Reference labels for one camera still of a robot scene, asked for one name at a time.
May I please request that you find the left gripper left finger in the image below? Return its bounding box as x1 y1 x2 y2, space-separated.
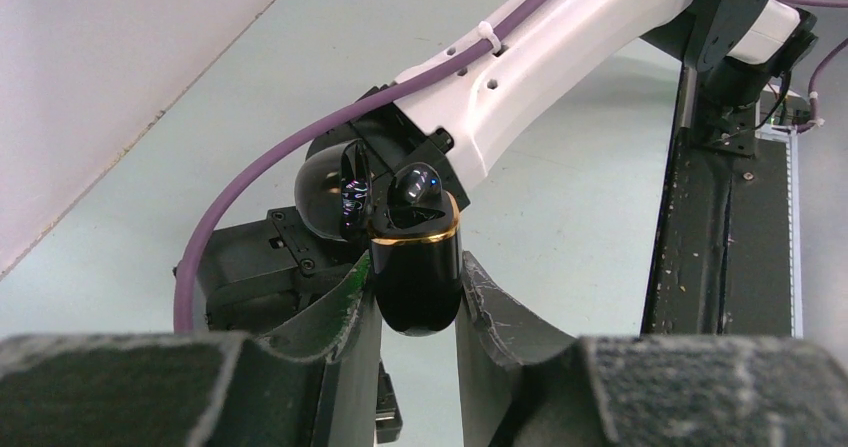
1 256 381 446

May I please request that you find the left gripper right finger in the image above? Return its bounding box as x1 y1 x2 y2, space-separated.
455 252 847 446

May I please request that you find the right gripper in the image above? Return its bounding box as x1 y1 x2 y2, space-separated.
173 205 404 444

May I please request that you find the black earbud charging case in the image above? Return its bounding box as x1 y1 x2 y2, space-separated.
295 140 463 337

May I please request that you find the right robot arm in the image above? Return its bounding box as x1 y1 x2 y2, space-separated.
173 0 814 446

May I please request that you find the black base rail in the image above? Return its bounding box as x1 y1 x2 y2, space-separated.
639 66 803 339

